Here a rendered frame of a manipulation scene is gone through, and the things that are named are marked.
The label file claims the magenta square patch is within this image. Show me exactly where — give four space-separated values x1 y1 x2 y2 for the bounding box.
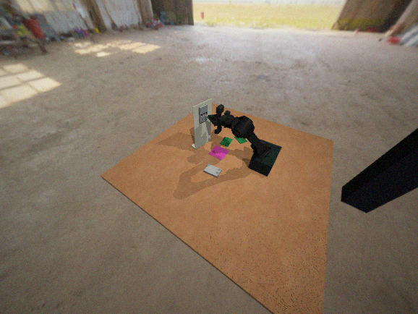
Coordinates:
209 145 229 160

